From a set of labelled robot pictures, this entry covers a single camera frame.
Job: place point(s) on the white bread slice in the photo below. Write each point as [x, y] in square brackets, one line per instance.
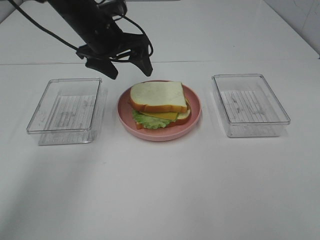
[158, 97]
[182, 118]

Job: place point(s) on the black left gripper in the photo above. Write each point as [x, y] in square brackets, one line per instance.
[105, 40]

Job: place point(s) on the yellow cheese slice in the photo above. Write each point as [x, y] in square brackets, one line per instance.
[162, 115]

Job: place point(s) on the pink round plate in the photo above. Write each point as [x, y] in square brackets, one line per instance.
[124, 110]

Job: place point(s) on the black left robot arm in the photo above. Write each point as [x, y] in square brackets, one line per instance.
[71, 12]

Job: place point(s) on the clear plastic container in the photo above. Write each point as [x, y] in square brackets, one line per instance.
[248, 107]
[69, 111]

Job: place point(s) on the green lettuce leaf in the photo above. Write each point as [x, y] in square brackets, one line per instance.
[143, 121]

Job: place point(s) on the clear right plastic container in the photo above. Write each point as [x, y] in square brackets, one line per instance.
[248, 107]

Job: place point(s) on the clear left plastic container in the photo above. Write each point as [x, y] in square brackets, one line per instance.
[69, 111]

